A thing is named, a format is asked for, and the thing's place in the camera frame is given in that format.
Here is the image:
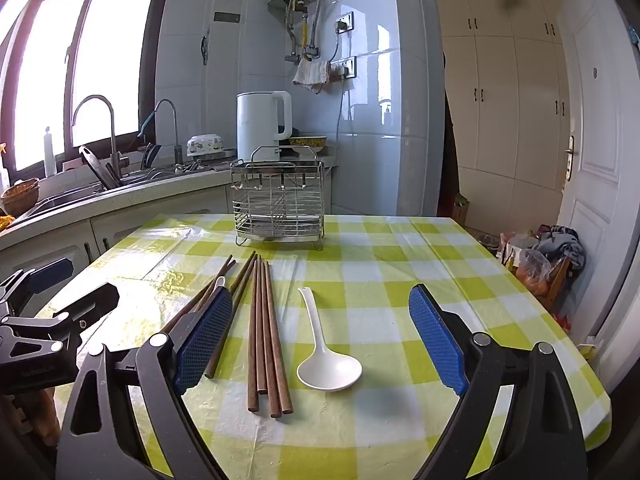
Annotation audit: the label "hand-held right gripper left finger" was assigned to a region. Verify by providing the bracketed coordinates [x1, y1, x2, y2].
[55, 287, 236, 480]

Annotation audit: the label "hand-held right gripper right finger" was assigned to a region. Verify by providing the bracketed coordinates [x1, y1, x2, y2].
[407, 284, 590, 480]

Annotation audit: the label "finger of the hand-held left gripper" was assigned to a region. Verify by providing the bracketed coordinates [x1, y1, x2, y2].
[0, 256, 75, 311]
[30, 282, 121, 333]

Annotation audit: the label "metal wire utensil rack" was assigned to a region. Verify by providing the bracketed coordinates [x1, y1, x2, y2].
[230, 145, 326, 251]

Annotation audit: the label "person's left hand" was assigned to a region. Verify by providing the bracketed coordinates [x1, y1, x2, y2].
[20, 387, 60, 446]

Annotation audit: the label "wicker basket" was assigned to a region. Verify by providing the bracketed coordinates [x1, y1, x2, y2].
[0, 177, 41, 216]

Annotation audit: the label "clear bag of oranges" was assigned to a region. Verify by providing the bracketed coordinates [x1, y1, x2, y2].
[515, 247, 553, 296]

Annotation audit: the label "black pan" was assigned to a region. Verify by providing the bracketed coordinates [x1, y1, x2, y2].
[78, 145, 121, 188]

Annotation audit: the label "white bottle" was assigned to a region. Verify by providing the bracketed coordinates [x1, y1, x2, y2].
[42, 126, 57, 177]

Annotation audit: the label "tall curved metal faucet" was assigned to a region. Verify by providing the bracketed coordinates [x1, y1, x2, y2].
[71, 95, 123, 181]

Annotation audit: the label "wooden stool with bags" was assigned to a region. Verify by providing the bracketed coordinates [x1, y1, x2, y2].
[537, 225, 586, 268]

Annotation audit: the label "thin curved metal faucet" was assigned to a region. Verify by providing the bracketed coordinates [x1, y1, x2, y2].
[152, 99, 183, 163]

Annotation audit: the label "white patterned bowl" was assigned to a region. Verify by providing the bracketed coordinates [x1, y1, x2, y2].
[186, 133, 223, 157]

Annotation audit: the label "white electric kettle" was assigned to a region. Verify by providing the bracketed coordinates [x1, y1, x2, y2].
[236, 91, 293, 163]

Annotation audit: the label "dark framed window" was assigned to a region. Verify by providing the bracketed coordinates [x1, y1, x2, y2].
[0, 0, 166, 181]

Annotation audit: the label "yellow patterned bowl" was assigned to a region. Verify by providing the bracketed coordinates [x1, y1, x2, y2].
[289, 136, 328, 157]

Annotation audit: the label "white wardrobe cabinets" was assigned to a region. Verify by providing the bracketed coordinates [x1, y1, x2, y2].
[435, 0, 571, 221]

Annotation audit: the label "white hanging cloth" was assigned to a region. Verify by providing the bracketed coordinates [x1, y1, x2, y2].
[292, 59, 332, 95]

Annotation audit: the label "double wall socket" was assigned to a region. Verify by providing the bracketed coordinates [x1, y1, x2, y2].
[331, 56, 357, 80]

